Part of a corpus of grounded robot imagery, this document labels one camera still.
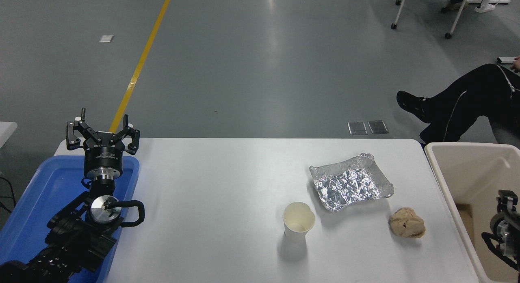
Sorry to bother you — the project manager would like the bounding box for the large pale plastic bin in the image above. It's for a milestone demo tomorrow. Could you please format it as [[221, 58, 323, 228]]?
[[425, 142, 520, 283]]

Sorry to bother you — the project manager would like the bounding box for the white power strip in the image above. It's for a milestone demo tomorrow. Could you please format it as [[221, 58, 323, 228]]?
[[475, 0, 511, 13]]

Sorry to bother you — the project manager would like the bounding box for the person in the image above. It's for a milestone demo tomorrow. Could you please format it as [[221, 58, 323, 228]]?
[[396, 64, 520, 145]]

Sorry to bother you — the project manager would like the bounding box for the black floor cable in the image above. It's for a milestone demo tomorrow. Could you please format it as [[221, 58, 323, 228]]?
[[0, 175, 17, 214]]

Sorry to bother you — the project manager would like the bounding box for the white wheeled chair frame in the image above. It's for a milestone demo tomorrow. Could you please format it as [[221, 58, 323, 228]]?
[[391, 0, 478, 39]]

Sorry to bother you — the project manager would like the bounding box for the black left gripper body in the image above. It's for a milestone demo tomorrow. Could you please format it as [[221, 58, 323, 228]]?
[[84, 132, 124, 178]]

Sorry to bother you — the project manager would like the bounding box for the blue plastic tray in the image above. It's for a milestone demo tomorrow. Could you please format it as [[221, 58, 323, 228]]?
[[0, 155, 140, 283]]

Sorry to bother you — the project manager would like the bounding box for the crumpled tan paper ball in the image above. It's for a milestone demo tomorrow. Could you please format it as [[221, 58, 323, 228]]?
[[388, 207, 426, 238]]

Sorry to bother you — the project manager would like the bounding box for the crumpled aluminium foil tray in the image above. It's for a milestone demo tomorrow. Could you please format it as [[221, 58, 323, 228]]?
[[309, 153, 394, 213]]

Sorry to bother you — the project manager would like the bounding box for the white side table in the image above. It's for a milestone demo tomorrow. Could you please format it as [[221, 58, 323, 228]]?
[[0, 122, 18, 148]]

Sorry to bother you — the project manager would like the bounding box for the white paper cup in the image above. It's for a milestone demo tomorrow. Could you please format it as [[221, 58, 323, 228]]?
[[283, 202, 316, 242]]

